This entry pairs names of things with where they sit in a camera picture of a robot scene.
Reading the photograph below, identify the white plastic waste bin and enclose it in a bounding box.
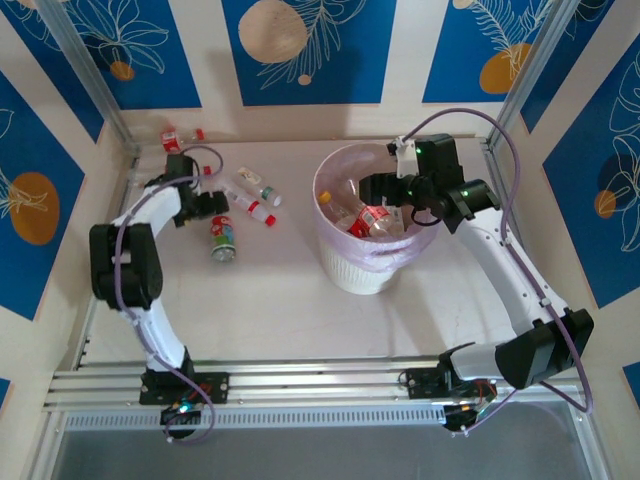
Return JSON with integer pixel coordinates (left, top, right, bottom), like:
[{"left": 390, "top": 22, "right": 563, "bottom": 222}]
[{"left": 313, "top": 143, "right": 439, "bottom": 296}]

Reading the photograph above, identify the aluminium frame post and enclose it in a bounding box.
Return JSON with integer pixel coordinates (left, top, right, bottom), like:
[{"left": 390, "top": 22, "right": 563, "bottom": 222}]
[
  {"left": 35, "top": 0, "right": 142, "bottom": 156},
  {"left": 487, "top": 0, "right": 584, "bottom": 151}
]

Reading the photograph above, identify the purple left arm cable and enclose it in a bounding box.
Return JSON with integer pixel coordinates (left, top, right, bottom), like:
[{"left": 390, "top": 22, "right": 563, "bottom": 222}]
[{"left": 113, "top": 144, "right": 225, "bottom": 446}]

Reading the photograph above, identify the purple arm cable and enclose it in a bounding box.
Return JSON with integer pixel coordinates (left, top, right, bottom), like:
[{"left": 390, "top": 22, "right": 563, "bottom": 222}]
[
  {"left": 113, "top": 144, "right": 225, "bottom": 446},
  {"left": 397, "top": 108, "right": 596, "bottom": 436}
]

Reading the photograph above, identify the grey flat panel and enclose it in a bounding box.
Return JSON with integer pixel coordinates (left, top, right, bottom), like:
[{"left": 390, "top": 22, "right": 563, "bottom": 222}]
[{"left": 47, "top": 424, "right": 609, "bottom": 480}]

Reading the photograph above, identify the small electronics board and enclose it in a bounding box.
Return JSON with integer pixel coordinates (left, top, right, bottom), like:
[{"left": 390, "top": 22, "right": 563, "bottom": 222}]
[
  {"left": 442, "top": 394, "right": 499, "bottom": 432},
  {"left": 159, "top": 402, "right": 205, "bottom": 427}
]

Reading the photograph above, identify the grey slotted cable duct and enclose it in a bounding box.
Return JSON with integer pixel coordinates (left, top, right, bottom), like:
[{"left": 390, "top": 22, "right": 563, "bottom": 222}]
[{"left": 62, "top": 403, "right": 451, "bottom": 431}]

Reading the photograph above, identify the beige label green band bottle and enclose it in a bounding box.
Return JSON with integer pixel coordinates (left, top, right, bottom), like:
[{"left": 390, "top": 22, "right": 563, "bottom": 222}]
[{"left": 236, "top": 166, "right": 284, "bottom": 207}]

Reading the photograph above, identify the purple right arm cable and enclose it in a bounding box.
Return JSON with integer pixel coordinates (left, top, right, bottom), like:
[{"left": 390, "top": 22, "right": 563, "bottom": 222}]
[{"left": 397, "top": 108, "right": 596, "bottom": 436}]

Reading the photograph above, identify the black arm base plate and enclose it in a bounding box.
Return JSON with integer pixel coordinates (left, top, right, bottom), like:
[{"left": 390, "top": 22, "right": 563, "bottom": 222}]
[
  {"left": 138, "top": 372, "right": 231, "bottom": 406},
  {"left": 399, "top": 367, "right": 496, "bottom": 401}
]

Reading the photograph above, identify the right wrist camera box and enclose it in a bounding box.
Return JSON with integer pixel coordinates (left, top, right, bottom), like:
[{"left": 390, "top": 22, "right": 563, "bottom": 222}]
[{"left": 389, "top": 137, "right": 417, "bottom": 179}]

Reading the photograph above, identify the white bin with liner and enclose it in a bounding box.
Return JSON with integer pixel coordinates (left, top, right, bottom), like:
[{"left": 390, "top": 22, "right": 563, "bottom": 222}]
[{"left": 313, "top": 143, "right": 439, "bottom": 275}]

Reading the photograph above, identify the red and green label bottle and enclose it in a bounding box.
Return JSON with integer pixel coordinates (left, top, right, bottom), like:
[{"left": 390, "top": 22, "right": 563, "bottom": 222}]
[{"left": 208, "top": 214, "right": 238, "bottom": 265}]

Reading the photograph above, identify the white label red cap bottle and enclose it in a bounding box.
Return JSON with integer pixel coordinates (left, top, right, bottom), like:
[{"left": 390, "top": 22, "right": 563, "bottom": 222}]
[{"left": 219, "top": 180, "right": 279, "bottom": 227}]

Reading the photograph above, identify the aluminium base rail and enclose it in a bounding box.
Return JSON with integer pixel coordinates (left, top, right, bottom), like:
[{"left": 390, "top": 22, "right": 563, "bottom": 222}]
[{"left": 42, "top": 355, "right": 594, "bottom": 412}]

